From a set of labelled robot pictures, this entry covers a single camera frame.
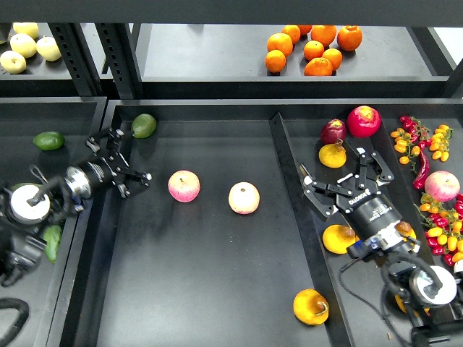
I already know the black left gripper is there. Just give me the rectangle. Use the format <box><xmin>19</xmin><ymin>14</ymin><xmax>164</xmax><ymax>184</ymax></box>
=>
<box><xmin>67</xmin><ymin>127</ymin><xmax>152</xmax><ymax>197</ymax></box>

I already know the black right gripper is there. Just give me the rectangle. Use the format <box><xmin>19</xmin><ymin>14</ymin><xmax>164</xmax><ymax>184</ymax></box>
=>
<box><xmin>299</xmin><ymin>138</ymin><xmax>402</xmax><ymax>239</ymax></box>

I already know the yellow pear tray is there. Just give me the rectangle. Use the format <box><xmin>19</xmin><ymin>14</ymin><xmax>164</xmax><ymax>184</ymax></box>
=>
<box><xmin>293</xmin><ymin>288</ymin><xmax>329</xmax><ymax>326</ymax></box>

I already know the yellow pear under arm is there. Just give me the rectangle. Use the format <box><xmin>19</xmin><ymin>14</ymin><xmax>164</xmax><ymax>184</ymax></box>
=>
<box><xmin>394</xmin><ymin>294</ymin><xmax>430</xmax><ymax>316</ymax></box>

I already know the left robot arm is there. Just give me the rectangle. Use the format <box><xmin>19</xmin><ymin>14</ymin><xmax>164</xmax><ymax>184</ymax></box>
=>
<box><xmin>1</xmin><ymin>128</ymin><xmax>151</xmax><ymax>288</ymax></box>

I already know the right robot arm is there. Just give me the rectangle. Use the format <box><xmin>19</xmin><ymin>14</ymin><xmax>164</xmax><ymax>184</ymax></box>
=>
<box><xmin>298</xmin><ymin>141</ymin><xmax>462</xmax><ymax>346</ymax></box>

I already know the yellow pear upper right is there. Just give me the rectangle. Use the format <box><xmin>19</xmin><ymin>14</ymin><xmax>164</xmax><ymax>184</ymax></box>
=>
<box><xmin>318</xmin><ymin>142</ymin><xmax>347</xmax><ymax>168</ymax></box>

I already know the green avocado tray corner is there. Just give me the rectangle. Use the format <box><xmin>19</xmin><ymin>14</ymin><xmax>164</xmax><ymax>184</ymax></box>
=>
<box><xmin>131</xmin><ymin>113</ymin><xmax>157</xmax><ymax>139</ymax></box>

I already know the yellow pear left lower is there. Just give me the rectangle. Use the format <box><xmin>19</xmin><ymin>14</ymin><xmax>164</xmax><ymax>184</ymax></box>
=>
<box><xmin>322</xmin><ymin>224</ymin><xmax>360</xmax><ymax>254</ymax></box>

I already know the yellow pear right lower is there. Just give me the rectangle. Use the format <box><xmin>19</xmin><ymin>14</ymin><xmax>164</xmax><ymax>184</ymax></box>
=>
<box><xmin>394</xmin><ymin>221</ymin><xmax>417</xmax><ymax>241</ymax></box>

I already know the green avocado upper left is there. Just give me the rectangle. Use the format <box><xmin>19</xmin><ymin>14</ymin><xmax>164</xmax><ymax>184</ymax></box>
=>
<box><xmin>33</xmin><ymin>131</ymin><xmax>65</xmax><ymax>151</ymax></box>

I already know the green avocado lower left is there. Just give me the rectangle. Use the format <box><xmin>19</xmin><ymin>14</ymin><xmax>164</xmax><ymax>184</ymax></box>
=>
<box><xmin>43</xmin><ymin>225</ymin><xmax>62</xmax><ymax>264</ymax></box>

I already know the pale yellow pear right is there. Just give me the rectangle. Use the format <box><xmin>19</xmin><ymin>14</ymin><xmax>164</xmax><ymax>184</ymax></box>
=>
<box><xmin>36</xmin><ymin>36</ymin><xmax>61</xmax><ymax>61</ymax></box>

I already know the pale yellow pear front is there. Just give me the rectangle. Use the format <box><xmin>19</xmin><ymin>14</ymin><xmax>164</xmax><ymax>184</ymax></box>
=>
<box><xmin>0</xmin><ymin>51</ymin><xmax>27</xmax><ymax>74</ymax></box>

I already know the pale yellow pear back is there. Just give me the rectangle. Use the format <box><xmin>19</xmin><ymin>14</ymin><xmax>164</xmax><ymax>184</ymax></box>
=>
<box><xmin>12</xmin><ymin>22</ymin><xmax>39</xmax><ymax>40</ymax></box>

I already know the dark red apple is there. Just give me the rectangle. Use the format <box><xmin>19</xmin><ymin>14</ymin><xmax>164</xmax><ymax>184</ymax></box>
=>
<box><xmin>320</xmin><ymin>119</ymin><xmax>347</xmax><ymax>145</ymax></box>

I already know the bright red apple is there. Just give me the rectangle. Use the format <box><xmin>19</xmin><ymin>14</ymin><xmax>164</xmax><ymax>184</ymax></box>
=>
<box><xmin>347</xmin><ymin>106</ymin><xmax>382</xmax><ymax>138</ymax></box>

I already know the red chili pepper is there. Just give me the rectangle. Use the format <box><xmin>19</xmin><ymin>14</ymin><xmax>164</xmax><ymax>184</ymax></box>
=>
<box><xmin>412</xmin><ymin>151</ymin><xmax>430</xmax><ymax>189</ymax></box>

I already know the upper cherry tomato bunch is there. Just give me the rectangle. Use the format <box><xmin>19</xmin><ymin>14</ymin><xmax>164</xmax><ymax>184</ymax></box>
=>
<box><xmin>390</xmin><ymin>116</ymin><xmax>454</xmax><ymax>173</ymax></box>

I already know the cherry tomato bunch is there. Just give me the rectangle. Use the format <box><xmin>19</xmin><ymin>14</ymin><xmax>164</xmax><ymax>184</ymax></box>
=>
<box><xmin>390</xmin><ymin>116</ymin><xmax>454</xmax><ymax>173</ymax></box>
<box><xmin>415</xmin><ymin>192</ymin><xmax>462</xmax><ymax>268</ymax></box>

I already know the pink red apple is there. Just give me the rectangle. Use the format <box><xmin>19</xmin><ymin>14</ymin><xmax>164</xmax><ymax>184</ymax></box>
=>
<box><xmin>168</xmin><ymin>170</ymin><xmax>200</xmax><ymax>203</ymax></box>

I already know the pink apple right tray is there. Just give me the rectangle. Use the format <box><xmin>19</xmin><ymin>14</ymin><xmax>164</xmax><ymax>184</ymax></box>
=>
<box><xmin>425</xmin><ymin>171</ymin><xmax>460</xmax><ymax>202</ymax></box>

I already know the lower cherry tomato bunch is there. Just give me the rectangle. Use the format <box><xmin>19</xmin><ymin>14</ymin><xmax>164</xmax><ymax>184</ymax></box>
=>
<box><xmin>415</xmin><ymin>192</ymin><xmax>462</xmax><ymax>268</ymax></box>

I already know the pale pink apple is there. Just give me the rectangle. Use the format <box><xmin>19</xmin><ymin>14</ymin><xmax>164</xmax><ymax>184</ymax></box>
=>
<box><xmin>228</xmin><ymin>181</ymin><xmax>260</xmax><ymax>215</ymax></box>

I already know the orange front centre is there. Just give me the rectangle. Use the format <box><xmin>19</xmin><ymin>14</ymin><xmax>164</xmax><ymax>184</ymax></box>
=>
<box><xmin>304</xmin><ymin>57</ymin><xmax>333</xmax><ymax>76</ymax></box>

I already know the orange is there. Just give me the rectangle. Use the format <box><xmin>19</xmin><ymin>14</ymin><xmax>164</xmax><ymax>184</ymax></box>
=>
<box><xmin>304</xmin><ymin>57</ymin><xmax>333</xmax><ymax>76</ymax></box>
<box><xmin>310</xmin><ymin>25</ymin><xmax>337</xmax><ymax>47</ymax></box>
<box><xmin>266</xmin><ymin>33</ymin><xmax>293</xmax><ymax>57</ymax></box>
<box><xmin>281</xmin><ymin>25</ymin><xmax>301</xmax><ymax>45</ymax></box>
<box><xmin>336</xmin><ymin>25</ymin><xmax>362</xmax><ymax>52</ymax></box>
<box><xmin>303</xmin><ymin>40</ymin><xmax>325</xmax><ymax>61</ymax></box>
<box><xmin>322</xmin><ymin>48</ymin><xmax>343</xmax><ymax>71</ymax></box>
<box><xmin>264</xmin><ymin>50</ymin><xmax>286</xmax><ymax>73</ymax></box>

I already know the orange right of centre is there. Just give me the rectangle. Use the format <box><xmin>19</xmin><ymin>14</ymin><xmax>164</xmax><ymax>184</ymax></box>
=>
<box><xmin>322</xmin><ymin>48</ymin><xmax>343</xmax><ymax>71</ymax></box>

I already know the black centre tray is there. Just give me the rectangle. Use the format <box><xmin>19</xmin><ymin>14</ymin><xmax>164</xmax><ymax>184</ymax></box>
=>
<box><xmin>46</xmin><ymin>98</ymin><xmax>463</xmax><ymax>347</ymax></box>

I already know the black tray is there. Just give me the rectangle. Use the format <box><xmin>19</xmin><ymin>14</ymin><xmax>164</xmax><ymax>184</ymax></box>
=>
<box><xmin>1</xmin><ymin>97</ymin><xmax>106</xmax><ymax>346</ymax></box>
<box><xmin>46</xmin><ymin>98</ymin><xmax>463</xmax><ymax>347</ymax></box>

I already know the black tray divider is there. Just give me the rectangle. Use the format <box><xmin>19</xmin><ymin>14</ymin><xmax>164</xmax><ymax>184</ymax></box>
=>
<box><xmin>269</xmin><ymin>112</ymin><xmax>355</xmax><ymax>346</ymax></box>

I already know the black left tray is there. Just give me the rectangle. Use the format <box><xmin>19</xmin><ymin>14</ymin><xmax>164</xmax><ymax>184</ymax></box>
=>
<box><xmin>1</xmin><ymin>97</ymin><xmax>106</xmax><ymax>346</ymax></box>

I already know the orange front left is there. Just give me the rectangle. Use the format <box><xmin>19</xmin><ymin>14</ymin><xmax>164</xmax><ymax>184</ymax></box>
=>
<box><xmin>264</xmin><ymin>50</ymin><xmax>286</xmax><ymax>73</ymax></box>

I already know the orange far right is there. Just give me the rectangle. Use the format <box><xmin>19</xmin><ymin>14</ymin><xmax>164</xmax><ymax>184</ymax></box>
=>
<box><xmin>336</xmin><ymin>25</ymin><xmax>362</xmax><ymax>52</ymax></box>

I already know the orange back centre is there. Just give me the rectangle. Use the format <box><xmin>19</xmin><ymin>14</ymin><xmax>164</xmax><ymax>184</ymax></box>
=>
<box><xmin>310</xmin><ymin>25</ymin><xmax>337</xmax><ymax>47</ymax></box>

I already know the orange upper left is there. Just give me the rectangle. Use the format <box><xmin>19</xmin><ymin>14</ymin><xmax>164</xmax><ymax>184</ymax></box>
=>
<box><xmin>266</xmin><ymin>33</ymin><xmax>293</xmax><ymax>57</ymax></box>

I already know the orange back hidden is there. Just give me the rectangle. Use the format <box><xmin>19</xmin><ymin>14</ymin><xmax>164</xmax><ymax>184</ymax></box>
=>
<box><xmin>297</xmin><ymin>25</ymin><xmax>313</xmax><ymax>37</ymax></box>

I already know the orange back left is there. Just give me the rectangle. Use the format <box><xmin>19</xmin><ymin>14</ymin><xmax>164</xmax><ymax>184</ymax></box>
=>
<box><xmin>281</xmin><ymin>25</ymin><xmax>301</xmax><ymax>45</ymax></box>

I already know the black metal shelf frame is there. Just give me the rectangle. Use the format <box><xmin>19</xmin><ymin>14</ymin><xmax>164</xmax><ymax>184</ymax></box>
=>
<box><xmin>1</xmin><ymin>1</ymin><xmax>462</xmax><ymax>99</ymax></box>

